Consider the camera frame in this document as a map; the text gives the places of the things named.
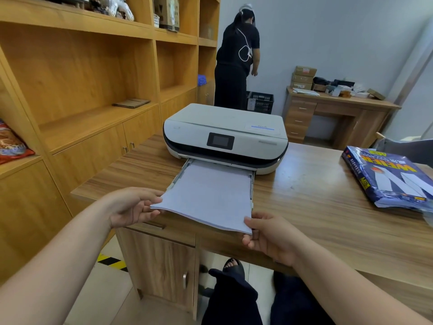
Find white printer paper tray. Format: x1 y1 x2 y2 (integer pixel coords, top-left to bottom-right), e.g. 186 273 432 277
165 158 255 211

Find wooden shelf unit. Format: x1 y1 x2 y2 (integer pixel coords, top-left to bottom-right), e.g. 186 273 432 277
0 0 221 285

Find yellow black floor tape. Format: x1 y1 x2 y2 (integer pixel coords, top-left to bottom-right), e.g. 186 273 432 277
97 254 129 273

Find stack of white paper sheets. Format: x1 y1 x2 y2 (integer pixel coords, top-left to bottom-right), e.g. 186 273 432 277
150 164 254 235

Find blue wrapped paper ream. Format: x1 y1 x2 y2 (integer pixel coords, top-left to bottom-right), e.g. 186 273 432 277
341 146 433 214

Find white cable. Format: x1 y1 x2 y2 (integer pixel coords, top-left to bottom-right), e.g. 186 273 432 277
236 28 254 63

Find person's black sandal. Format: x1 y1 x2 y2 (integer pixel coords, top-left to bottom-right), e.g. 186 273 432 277
222 258 246 282

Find red snack packet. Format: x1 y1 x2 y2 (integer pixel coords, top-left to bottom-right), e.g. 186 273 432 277
0 119 36 165

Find white and black printer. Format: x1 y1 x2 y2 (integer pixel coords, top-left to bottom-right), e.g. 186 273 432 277
163 103 289 175

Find small wooden desk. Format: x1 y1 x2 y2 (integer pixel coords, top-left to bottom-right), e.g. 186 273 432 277
282 86 402 151

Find person's dark trousers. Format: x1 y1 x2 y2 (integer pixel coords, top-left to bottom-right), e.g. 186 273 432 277
202 269 336 325

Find white figurine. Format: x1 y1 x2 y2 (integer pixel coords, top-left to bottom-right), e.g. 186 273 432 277
97 0 135 21

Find person's right hand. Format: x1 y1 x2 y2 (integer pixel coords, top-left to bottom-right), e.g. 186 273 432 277
242 212 307 267

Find grey chair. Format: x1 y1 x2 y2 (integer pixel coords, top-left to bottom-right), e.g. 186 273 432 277
371 131 433 168

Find brown flat notebook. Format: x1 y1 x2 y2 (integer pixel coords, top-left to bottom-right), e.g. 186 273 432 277
112 98 151 109

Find person's right forearm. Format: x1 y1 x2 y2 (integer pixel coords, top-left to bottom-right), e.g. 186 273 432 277
292 243 433 325

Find black plastic crate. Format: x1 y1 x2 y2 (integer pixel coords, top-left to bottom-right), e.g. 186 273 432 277
246 91 275 115

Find person's left forearm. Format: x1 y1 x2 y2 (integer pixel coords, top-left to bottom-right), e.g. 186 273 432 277
0 199 114 325

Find white packets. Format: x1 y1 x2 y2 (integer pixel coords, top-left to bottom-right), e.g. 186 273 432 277
326 83 371 99

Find person's left hand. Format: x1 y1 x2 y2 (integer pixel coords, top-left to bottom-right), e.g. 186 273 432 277
108 187 165 229

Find tall cardboard box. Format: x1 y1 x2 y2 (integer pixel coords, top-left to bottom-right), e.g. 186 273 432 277
154 0 180 32

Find large wooden desk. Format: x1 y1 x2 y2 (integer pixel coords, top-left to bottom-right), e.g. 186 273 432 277
70 132 433 322

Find black device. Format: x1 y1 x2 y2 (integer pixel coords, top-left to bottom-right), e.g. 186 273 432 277
313 77 355 88

